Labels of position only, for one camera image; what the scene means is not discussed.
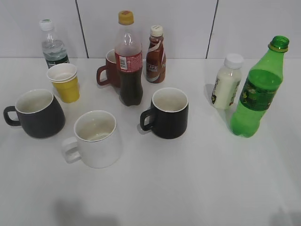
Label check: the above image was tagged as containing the white mug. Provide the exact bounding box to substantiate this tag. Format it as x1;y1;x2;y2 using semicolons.
62;110;123;169

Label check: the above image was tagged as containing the red mug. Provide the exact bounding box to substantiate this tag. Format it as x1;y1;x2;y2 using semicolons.
96;49;120;88

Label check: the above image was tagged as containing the brown coffee drink bottle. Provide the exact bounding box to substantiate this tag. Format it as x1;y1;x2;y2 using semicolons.
146;24;166;83

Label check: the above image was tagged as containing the clear water bottle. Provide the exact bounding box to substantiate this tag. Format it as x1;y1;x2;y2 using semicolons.
39;19;69;68

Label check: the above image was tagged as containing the white milk bottle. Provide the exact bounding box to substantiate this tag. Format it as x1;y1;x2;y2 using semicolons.
211;53;244;110

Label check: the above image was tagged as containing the yellow paper cup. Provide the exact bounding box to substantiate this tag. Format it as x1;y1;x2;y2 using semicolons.
47;63;80;103

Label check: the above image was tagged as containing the cola bottle yellow cap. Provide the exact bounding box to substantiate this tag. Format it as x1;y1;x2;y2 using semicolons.
114;10;143;106

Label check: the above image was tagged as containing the green sprite bottle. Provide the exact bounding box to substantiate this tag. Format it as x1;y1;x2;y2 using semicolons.
230;35;289;137

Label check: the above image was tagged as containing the black mug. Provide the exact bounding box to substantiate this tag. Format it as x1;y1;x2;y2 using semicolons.
140;88;189;139

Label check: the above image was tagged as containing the dark gray mug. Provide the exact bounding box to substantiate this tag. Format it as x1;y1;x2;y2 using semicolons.
3;89;65;139

